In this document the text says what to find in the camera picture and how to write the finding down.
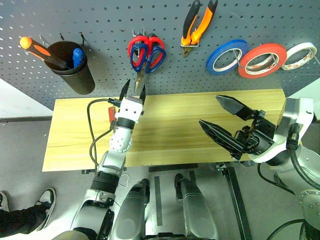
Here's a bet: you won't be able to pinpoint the thin white wire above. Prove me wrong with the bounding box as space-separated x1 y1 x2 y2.
117 173 130 188

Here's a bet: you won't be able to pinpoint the red handled scissors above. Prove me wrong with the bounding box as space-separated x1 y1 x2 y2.
127 33 166 95

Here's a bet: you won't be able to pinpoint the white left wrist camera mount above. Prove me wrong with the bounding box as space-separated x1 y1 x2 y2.
115 96 145 124

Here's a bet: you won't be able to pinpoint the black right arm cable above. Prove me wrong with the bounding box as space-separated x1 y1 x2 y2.
257 124 320 196

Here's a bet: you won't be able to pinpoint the black metal table frame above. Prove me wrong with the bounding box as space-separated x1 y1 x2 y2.
216 162 254 240

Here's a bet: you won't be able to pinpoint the grey perforated pegboard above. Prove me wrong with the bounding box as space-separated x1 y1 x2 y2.
0 0 320 111

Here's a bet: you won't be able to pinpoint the black cup holder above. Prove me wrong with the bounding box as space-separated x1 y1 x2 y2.
47 41 96 96

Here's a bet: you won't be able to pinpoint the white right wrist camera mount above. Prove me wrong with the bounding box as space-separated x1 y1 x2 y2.
248 96 315 164

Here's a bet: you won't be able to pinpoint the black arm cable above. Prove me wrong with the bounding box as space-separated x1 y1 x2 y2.
86 97 122 174
257 124 320 196

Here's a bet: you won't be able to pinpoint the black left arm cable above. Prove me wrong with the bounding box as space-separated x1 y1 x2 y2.
86 97 122 174

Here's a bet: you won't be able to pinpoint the orange and black screwdriver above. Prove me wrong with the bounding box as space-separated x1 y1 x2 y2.
19 36 72 71

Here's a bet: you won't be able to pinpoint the dark grey rounded leg cover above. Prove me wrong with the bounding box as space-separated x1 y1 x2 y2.
111 178 151 240
174 173 220 240

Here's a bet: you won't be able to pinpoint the dark blue handled scissors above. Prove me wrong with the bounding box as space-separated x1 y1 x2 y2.
130 42 167 95

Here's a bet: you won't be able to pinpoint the blue handled screwdriver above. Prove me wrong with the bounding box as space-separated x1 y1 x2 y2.
72 47 85 69

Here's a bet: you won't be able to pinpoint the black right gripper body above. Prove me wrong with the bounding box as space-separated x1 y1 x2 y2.
234 116 277 155

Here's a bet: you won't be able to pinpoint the black trouser leg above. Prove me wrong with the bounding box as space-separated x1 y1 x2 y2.
0 204 49 237

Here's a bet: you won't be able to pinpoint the orange and black pliers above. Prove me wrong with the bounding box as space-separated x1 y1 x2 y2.
180 0 219 59

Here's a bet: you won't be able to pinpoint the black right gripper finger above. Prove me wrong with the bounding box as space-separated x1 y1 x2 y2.
215 94 266 121
198 119 247 161

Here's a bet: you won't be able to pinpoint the black floor tape strip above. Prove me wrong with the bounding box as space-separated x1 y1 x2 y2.
153 176 164 227
148 163 199 173

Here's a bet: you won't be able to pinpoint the white tape roll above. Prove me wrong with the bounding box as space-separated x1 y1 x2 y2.
281 42 318 71

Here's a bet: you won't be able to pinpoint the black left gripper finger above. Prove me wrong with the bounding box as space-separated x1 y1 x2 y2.
119 79 131 102
139 83 147 105

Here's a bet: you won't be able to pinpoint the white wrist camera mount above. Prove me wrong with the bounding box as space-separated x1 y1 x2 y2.
115 96 145 124
248 96 315 164

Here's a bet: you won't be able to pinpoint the blue tape roll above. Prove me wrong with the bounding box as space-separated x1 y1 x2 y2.
205 39 250 77

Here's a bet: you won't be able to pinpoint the black and white sneaker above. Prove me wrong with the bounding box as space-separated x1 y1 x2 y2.
0 191 10 213
34 187 57 231

